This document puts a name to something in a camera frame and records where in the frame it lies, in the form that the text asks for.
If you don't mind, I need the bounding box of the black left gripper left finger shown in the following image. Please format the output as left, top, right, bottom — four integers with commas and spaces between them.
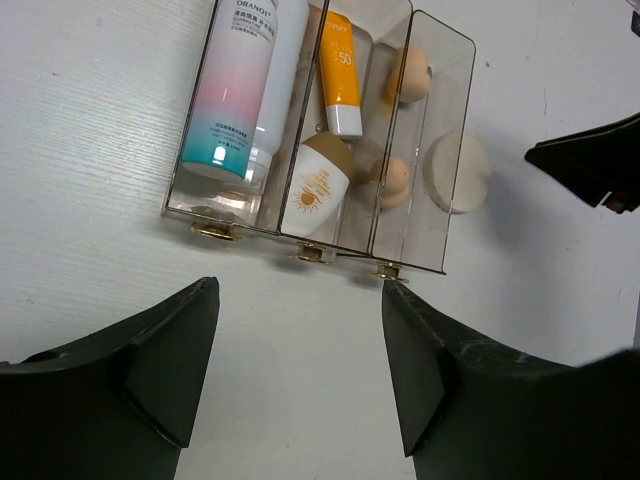
1, 277, 220, 479

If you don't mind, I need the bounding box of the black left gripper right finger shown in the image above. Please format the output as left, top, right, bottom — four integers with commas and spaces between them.
382, 282, 639, 479

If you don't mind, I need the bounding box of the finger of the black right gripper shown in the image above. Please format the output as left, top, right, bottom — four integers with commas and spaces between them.
524, 114, 639, 214

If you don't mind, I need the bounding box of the beige gourd makeup sponge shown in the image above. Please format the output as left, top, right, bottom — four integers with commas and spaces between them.
364, 157, 410, 209

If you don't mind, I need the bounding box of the beige egg makeup sponge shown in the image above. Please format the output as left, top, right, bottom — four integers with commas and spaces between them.
385, 43, 431, 103

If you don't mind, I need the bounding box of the white bottle with brown cap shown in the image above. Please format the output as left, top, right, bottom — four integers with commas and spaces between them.
281, 131, 354, 238

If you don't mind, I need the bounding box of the orange sunscreen tube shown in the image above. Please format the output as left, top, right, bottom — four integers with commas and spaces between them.
320, 11, 363, 138

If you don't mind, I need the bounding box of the white cylindrical bottle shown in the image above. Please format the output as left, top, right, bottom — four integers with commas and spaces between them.
245, 0, 310, 194

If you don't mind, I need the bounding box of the round beige makeup sponge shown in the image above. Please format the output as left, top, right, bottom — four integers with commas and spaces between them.
423, 132, 493, 215

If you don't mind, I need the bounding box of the middle clear acrylic bin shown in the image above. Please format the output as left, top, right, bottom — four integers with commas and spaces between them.
268, 1, 413, 264

